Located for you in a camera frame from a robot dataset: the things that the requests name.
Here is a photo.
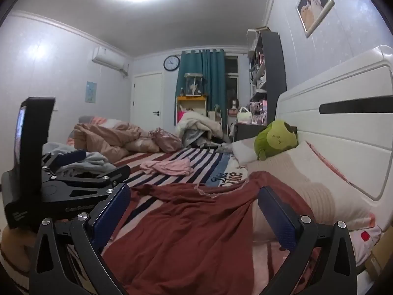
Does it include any white door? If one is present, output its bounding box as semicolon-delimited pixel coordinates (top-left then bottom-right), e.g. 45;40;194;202
130;72;163;131

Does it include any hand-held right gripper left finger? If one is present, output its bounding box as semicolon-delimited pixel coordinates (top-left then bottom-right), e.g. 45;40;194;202
29;184;132;295

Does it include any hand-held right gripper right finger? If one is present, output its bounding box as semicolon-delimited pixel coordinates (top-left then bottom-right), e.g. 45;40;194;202
257;186;358;295

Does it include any pink quilt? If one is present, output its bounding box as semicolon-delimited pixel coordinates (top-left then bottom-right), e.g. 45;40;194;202
74;116;160;162

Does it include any dark desk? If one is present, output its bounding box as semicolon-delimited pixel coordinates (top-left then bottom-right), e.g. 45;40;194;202
235;122;267;142

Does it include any window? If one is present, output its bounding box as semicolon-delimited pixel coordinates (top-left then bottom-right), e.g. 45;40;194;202
225;55;239;111

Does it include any pink dotted bedsheet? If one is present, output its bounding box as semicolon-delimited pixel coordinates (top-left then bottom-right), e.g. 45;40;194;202
348;226;383;262

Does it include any pink satin bag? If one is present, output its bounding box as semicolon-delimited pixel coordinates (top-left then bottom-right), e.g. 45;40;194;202
149;127;182;153

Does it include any cardboard box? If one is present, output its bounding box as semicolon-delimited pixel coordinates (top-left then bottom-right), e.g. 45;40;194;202
365;227;393;280

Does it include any round wall clock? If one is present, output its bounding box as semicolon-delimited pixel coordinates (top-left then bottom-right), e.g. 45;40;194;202
163;55;181;71

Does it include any white bed headboard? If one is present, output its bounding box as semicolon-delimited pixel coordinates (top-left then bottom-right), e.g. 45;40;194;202
267;45;393;234

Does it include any green plush toy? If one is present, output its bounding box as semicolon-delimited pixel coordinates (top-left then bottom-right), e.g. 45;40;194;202
253;120;299;161

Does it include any white pillow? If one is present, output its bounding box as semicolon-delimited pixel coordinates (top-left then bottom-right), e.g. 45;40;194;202
232;138;261;165

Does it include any small pink garment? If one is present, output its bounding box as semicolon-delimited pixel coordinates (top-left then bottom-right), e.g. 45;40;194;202
140;157;194;176

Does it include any teal curtain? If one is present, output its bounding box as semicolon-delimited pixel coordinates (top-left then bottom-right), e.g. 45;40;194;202
175;49;228;126

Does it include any framed wall picture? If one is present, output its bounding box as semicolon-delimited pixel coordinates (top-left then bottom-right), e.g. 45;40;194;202
295;0;335;38

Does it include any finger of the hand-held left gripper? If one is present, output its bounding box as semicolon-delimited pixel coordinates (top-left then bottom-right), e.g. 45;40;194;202
41;149;87;174
46;164;131;189

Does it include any white crumpled blanket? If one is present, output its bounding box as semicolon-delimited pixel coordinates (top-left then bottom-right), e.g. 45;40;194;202
176;111;224;146

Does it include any pink ribbed pillow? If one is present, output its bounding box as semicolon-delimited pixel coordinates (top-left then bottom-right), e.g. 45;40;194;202
246;141;377;243

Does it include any glass display case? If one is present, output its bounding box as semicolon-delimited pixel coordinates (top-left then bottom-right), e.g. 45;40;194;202
184;72;205;97

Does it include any dark red garment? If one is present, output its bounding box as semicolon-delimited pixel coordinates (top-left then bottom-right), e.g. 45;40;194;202
101;170;314;295

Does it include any light blue wall poster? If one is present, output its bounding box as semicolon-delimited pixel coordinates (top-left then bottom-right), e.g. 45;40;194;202
85;81;98;103

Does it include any white air conditioner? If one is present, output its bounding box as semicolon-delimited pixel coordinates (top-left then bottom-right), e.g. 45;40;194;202
91;46;129;76

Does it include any pile of grey clothes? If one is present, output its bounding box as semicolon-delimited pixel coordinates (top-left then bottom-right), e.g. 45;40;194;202
43;143;109;176

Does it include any dark tall bookshelf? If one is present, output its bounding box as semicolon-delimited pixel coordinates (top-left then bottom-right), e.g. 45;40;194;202
247;28;287;126

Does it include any yellow shelf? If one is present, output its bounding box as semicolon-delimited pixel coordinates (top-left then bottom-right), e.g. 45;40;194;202
176;96;209;123

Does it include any white handbag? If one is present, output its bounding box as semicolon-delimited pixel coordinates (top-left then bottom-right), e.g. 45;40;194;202
236;107;253;123

